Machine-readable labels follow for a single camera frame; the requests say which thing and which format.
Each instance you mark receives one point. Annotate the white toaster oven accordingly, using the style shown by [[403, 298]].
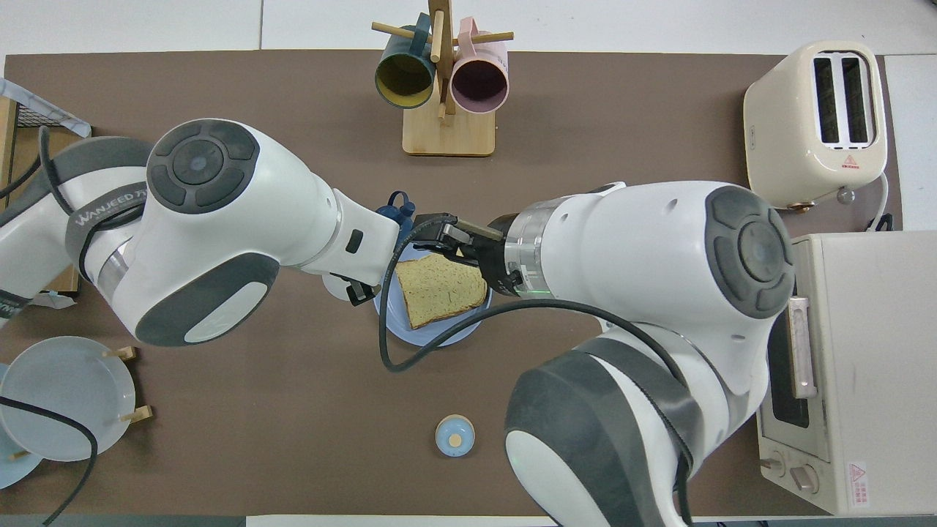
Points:
[[878, 366]]

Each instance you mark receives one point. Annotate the dark teal mug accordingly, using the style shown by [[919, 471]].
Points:
[[405, 77]]

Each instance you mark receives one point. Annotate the wooden plate rack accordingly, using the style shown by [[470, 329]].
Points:
[[128, 353]]

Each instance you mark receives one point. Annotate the marble patterned shelf panel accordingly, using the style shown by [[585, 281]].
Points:
[[55, 300], [44, 106]]

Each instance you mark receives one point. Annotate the blue round plate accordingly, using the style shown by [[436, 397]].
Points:
[[11, 472], [454, 334]]

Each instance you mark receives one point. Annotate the cream two-slot toaster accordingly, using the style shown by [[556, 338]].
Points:
[[783, 132]]

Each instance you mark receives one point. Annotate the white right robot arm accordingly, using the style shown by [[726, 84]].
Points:
[[644, 256]]

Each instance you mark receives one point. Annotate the white squeeze bottle blue cap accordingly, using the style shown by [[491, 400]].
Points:
[[395, 216]]

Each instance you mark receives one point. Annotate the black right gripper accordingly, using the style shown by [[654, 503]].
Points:
[[501, 267]]

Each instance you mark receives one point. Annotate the brown table mat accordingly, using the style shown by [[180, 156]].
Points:
[[293, 410]]

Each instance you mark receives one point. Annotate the small blue call bell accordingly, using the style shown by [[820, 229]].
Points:
[[454, 436]]

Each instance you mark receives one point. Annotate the wooden shelf unit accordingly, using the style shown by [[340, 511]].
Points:
[[29, 143]]

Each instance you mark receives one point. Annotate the pink mug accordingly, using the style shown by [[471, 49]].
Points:
[[479, 80]]

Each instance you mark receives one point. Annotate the toasted bread slice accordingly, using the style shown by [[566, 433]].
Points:
[[439, 293]]

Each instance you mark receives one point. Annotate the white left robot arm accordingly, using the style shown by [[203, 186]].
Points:
[[219, 219]]

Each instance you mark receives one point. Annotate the wooden mug tree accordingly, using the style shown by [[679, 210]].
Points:
[[448, 135]]

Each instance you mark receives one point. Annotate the grey round plate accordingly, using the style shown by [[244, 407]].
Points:
[[66, 399]]

